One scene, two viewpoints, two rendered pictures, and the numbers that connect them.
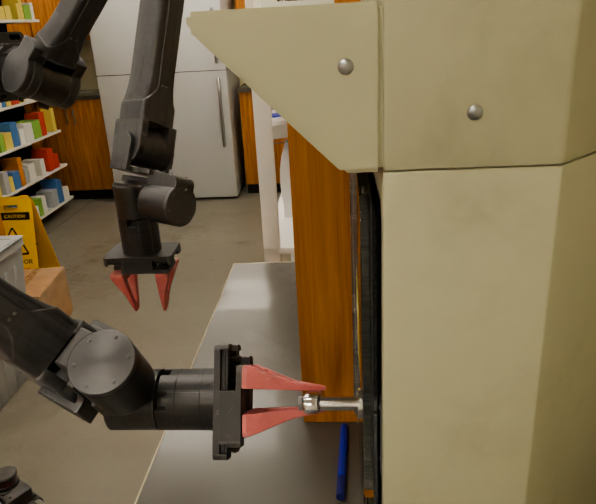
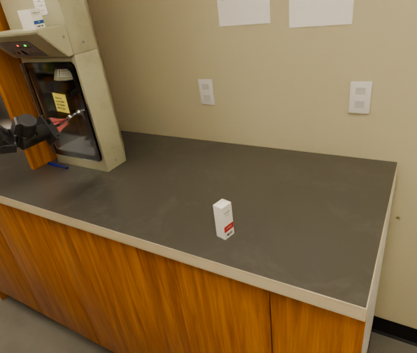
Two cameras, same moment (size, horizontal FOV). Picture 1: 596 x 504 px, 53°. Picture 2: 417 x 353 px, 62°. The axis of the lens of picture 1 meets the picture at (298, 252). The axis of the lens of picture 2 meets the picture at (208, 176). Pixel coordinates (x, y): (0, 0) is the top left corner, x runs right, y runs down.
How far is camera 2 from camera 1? 1.09 m
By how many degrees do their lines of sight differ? 55
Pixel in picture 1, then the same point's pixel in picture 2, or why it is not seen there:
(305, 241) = (13, 106)
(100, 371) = (29, 121)
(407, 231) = (80, 65)
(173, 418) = (40, 136)
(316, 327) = not seen: hidden behind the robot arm
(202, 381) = (41, 125)
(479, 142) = (85, 47)
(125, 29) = not seen: outside the picture
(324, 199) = (14, 90)
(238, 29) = (45, 32)
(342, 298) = not seen: hidden behind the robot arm
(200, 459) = (17, 188)
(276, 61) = (53, 37)
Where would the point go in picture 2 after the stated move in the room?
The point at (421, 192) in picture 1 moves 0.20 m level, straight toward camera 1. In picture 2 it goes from (80, 57) to (115, 58)
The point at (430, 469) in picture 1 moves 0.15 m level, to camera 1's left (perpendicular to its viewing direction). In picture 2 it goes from (99, 115) to (71, 129)
